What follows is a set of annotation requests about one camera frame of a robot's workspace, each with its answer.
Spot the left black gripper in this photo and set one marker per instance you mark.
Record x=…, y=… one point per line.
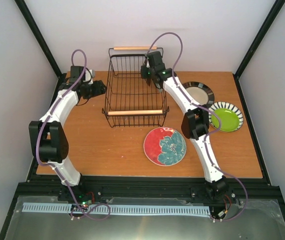
x=99, y=89

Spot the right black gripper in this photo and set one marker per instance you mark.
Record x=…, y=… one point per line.
x=142, y=72

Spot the dark red flower plate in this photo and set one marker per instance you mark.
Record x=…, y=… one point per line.
x=148, y=80

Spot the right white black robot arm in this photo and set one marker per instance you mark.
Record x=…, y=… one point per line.
x=195, y=123

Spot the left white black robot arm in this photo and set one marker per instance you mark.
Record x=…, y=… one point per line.
x=48, y=140

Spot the black rimmed beige plate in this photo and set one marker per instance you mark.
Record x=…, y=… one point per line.
x=200, y=92

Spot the red and teal flower plate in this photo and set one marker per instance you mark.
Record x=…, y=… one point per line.
x=164, y=146

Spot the green striped rim plate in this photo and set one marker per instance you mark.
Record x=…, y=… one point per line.
x=229, y=114

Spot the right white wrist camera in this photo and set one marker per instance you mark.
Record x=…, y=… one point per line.
x=146, y=62

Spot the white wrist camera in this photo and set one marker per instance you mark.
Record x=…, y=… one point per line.
x=89, y=76
x=146, y=62

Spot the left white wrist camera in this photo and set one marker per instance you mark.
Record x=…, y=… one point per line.
x=89, y=76

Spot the black wire dish rack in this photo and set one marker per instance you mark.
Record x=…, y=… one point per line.
x=129, y=100

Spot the left black frame post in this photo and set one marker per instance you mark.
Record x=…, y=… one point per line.
x=27, y=15

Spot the black frame post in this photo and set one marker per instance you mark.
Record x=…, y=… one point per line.
x=27, y=15
x=267, y=23

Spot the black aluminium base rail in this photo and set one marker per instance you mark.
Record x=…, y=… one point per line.
x=102, y=188

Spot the light blue slotted cable duct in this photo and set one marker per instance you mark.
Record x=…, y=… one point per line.
x=117, y=209

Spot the right black frame post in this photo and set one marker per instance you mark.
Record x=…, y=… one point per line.
x=267, y=23

